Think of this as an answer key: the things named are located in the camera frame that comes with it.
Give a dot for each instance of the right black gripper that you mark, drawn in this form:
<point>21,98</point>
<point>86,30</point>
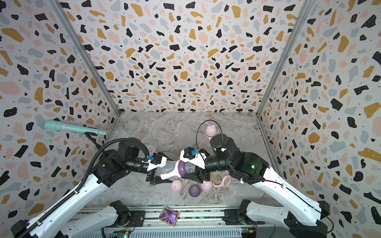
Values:
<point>199,177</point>

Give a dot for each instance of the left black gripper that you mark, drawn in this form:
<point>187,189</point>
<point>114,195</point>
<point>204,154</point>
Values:
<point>158,180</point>

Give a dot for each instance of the purple bottle collar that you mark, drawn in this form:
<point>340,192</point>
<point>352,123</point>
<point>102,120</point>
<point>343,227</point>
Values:
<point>194,190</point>
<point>186,170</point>

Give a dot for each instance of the small clear baby bottle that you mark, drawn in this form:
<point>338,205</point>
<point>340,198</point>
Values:
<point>169,171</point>

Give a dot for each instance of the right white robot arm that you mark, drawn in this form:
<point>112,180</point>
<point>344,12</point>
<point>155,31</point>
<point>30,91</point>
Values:
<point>300,215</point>

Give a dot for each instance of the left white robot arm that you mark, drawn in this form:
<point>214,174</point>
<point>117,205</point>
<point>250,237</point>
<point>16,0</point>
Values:
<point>112,162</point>

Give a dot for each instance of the pink bottle cap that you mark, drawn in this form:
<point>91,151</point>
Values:
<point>176,186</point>
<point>207,186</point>

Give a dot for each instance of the colourful holographic card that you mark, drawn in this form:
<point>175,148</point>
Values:
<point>169,216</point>

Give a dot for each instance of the black microphone stand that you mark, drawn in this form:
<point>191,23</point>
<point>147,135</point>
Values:
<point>95,142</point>

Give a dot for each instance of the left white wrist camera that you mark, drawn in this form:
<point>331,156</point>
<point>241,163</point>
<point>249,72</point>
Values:
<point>156,161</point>

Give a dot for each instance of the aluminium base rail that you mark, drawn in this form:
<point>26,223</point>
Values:
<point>194,221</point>

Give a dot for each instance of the left corner aluminium post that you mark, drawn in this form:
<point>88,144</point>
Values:
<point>67,26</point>

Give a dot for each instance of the corner aluminium post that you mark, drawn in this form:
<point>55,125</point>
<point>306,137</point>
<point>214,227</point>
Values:
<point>67,26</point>
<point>302,17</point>

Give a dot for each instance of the right corner aluminium post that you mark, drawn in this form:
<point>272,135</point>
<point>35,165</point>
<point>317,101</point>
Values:
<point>302,17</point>

